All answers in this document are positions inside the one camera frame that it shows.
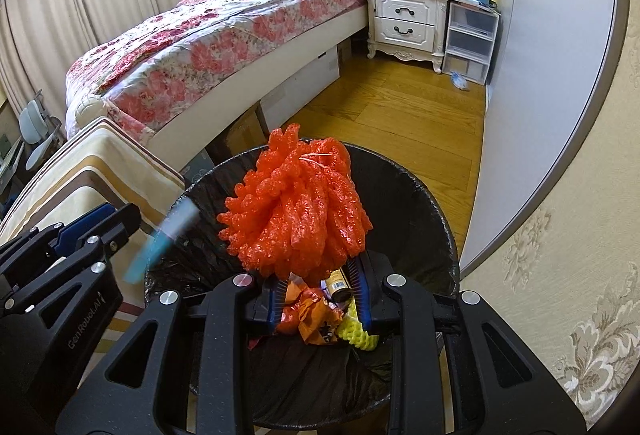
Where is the orange foam fruit net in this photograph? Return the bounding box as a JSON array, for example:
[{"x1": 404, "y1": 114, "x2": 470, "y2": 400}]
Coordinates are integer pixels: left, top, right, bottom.
[{"x1": 217, "y1": 124, "x2": 375, "y2": 283}]

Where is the white nightstand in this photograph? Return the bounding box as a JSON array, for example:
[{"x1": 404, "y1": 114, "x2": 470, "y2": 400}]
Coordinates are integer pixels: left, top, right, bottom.
[{"x1": 365, "y1": 0, "x2": 451, "y2": 74}]

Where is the white sliding wardrobe door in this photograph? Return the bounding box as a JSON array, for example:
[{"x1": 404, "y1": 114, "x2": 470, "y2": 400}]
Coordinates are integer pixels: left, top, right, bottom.
[{"x1": 457, "y1": 0, "x2": 631, "y2": 276}]

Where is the floral quilt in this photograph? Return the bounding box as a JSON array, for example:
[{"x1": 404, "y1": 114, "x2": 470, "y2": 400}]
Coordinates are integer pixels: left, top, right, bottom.
[{"x1": 65, "y1": 0, "x2": 370, "y2": 140}]

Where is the striped tablecloth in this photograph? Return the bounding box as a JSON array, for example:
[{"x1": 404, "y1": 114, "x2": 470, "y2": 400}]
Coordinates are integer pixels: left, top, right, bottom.
[{"x1": 0, "y1": 115, "x2": 187, "y2": 341}]

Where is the white storage box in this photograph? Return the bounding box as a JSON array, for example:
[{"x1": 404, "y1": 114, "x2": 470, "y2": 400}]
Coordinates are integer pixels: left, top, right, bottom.
[{"x1": 260, "y1": 46, "x2": 342, "y2": 120}]

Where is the light blue desk chair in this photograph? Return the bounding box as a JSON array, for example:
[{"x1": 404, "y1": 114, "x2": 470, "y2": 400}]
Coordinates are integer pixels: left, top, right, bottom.
[{"x1": 17, "y1": 90, "x2": 66, "y2": 170}]

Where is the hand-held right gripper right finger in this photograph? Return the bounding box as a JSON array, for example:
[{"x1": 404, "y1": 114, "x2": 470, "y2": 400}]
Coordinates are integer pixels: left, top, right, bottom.
[{"x1": 350, "y1": 250, "x2": 586, "y2": 435}]

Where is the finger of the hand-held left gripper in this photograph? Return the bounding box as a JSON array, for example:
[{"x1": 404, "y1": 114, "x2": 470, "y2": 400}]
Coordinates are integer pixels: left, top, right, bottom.
[
  {"x1": 0, "y1": 204, "x2": 117, "y2": 276},
  {"x1": 0, "y1": 202, "x2": 142, "y2": 311}
]

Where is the cluttered desk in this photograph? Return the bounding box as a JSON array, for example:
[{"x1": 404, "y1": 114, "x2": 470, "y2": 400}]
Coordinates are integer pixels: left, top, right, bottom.
[{"x1": 0, "y1": 132, "x2": 26, "y2": 216}]

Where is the gold bottle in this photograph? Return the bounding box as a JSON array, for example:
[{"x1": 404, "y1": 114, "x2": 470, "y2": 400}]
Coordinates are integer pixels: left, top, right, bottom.
[{"x1": 320, "y1": 267, "x2": 351, "y2": 303}]

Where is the black lined trash bin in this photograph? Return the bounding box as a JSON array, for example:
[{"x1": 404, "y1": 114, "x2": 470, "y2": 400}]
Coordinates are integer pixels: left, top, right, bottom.
[{"x1": 144, "y1": 141, "x2": 461, "y2": 433}]

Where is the clear plastic drawer unit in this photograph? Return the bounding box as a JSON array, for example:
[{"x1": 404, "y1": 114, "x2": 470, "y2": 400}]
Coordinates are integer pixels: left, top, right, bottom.
[{"x1": 442, "y1": 0, "x2": 501, "y2": 84}]

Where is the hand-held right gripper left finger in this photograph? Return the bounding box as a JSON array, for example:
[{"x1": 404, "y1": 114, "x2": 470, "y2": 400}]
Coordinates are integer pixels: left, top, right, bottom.
[{"x1": 57, "y1": 272, "x2": 291, "y2": 435}]

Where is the teal packet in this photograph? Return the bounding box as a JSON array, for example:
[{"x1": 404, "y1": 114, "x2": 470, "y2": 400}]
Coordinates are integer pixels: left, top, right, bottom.
[{"x1": 122, "y1": 202, "x2": 201, "y2": 286}]

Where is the cardboard box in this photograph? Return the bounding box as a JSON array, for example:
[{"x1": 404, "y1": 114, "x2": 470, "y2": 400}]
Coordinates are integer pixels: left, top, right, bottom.
[{"x1": 220, "y1": 107, "x2": 266, "y2": 156}]

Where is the yellow foam fruit net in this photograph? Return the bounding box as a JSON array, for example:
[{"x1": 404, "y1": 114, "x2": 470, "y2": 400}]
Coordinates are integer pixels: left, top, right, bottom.
[{"x1": 334, "y1": 300, "x2": 380, "y2": 352}]

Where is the orange snack wrapper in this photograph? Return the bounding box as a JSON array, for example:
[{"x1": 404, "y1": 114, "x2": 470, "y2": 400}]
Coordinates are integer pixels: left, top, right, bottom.
[{"x1": 277, "y1": 277, "x2": 348, "y2": 346}]

